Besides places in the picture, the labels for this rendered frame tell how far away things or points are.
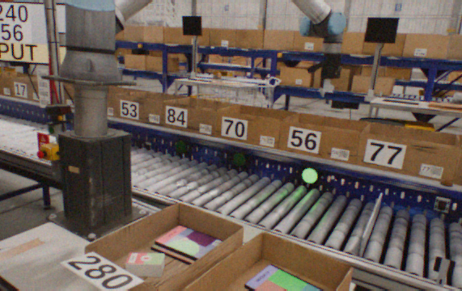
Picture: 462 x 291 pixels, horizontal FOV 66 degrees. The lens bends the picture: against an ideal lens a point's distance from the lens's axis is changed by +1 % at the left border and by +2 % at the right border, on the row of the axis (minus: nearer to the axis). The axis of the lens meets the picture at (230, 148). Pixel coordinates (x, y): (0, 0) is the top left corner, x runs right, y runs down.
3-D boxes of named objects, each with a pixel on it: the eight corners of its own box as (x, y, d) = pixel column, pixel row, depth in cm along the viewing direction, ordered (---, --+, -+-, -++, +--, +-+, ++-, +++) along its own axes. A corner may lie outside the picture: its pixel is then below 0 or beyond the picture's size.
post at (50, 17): (52, 180, 187) (35, -1, 162) (60, 177, 191) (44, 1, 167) (67, 185, 181) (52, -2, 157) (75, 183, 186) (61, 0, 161)
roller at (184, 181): (150, 201, 160) (150, 191, 159) (211, 170, 204) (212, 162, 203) (158, 204, 158) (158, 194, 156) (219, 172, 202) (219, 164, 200)
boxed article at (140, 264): (161, 278, 100) (161, 264, 99) (125, 277, 100) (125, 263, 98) (164, 267, 105) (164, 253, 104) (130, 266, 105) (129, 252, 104)
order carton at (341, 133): (277, 151, 186) (280, 120, 181) (296, 140, 211) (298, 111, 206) (355, 166, 168) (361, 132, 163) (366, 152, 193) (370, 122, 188)
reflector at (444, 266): (428, 288, 108) (436, 256, 104) (428, 286, 108) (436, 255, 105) (447, 294, 105) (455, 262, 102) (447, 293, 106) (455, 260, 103)
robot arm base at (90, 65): (87, 81, 107) (86, 47, 105) (46, 75, 115) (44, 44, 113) (133, 82, 123) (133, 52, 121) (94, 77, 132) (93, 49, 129)
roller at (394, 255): (380, 277, 115) (383, 264, 114) (396, 217, 159) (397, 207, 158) (397, 284, 113) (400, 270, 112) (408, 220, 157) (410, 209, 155)
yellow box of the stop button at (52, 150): (38, 159, 175) (36, 145, 173) (54, 155, 183) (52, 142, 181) (57, 166, 169) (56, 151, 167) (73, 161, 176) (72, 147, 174)
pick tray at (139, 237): (83, 278, 99) (82, 246, 96) (178, 225, 130) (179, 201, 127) (156, 326, 84) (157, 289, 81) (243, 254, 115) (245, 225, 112)
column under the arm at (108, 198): (91, 242, 116) (85, 146, 107) (45, 219, 130) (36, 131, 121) (149, 214, 138) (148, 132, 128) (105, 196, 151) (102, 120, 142)
